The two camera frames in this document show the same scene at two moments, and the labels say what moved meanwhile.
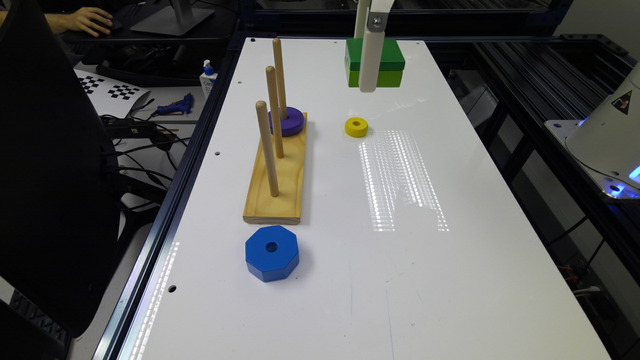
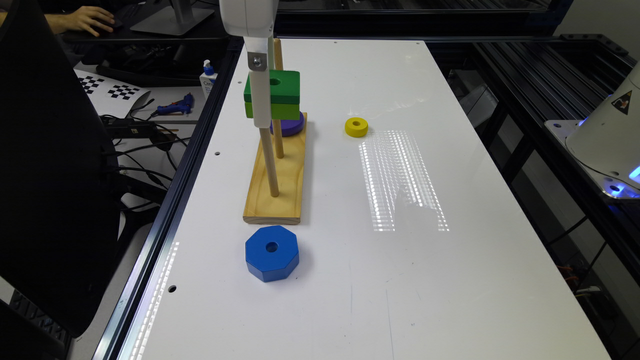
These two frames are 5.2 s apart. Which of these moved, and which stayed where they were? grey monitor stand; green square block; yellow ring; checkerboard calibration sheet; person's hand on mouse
Moved: green square block
Stayed: grey monitor stand; checkerboard calibration sheet; person's hand on mouse; yellow ring
